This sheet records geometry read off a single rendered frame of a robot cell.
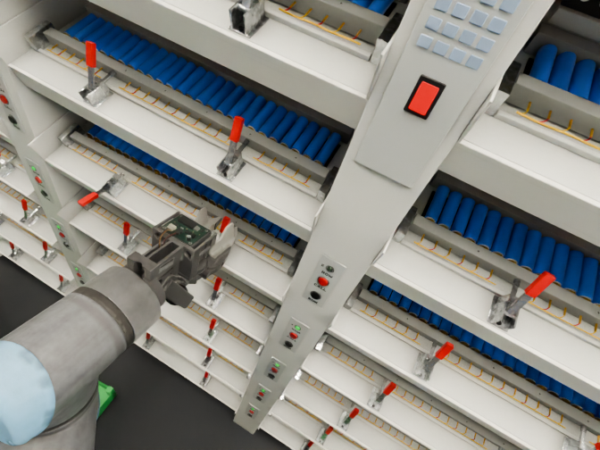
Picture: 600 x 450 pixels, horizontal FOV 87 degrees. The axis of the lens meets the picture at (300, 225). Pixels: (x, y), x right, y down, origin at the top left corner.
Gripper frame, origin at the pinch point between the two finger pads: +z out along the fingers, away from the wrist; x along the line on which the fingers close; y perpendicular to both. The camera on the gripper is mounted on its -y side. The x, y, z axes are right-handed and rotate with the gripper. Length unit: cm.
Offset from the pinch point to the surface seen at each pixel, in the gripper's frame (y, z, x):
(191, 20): 31.6, -6.4, 6.1
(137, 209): -7.3, 0.1, 19.9
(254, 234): -1.7, 4.9, -4.3
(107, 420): -104, -9, 24
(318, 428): -65, 11, -41
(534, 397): -3, 5, -61
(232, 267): -7.5, -0.2, -3.7
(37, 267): -86, 13, 86
